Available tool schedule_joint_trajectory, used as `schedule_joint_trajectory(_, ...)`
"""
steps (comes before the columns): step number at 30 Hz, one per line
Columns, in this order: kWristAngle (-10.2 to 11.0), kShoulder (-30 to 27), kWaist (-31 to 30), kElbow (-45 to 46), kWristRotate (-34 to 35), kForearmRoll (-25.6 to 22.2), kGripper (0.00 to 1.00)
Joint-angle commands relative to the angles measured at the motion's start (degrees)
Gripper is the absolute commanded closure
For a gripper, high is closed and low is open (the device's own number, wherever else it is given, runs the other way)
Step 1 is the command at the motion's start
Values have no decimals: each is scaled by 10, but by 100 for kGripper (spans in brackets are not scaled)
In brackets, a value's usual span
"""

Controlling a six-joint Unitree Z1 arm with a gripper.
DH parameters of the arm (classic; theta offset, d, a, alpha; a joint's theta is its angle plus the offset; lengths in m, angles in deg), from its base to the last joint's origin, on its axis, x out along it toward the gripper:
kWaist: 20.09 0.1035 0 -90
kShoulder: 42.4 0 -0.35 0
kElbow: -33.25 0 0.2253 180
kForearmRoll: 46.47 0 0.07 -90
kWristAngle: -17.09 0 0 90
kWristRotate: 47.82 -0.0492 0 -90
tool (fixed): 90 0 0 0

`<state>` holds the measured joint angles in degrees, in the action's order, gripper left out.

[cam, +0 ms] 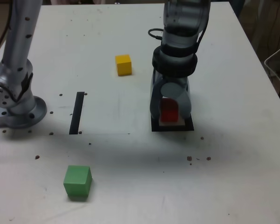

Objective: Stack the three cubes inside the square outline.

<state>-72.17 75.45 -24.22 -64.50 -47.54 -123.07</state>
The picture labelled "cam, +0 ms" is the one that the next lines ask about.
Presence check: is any green cube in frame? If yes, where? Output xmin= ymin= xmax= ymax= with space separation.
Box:
xmin=63 ymin=165 xmax=93 ymax=196

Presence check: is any white background cable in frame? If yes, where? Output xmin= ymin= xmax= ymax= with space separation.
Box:
xmin=264 ymin=39 xmax=280 ymax=88

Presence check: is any yellow cube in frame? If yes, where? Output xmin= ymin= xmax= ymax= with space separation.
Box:
xmin=115 ymin=54 xmax=133 ymax=77

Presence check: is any black tape square outline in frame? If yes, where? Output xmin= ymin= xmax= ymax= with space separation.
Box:
xmin=151 ymin=113 xmax=195 ymax=133

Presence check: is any red cube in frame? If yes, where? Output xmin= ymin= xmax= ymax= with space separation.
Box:
xmin=160 ymin=98 xmax=180 ymax=123

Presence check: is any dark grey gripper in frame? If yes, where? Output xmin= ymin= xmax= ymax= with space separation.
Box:
xmin=149 ymin=71 xmax=192 ymax=120

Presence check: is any black tape strip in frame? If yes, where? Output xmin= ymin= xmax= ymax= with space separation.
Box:
xmin=69 ymin=91 xmax=85 ymax=135

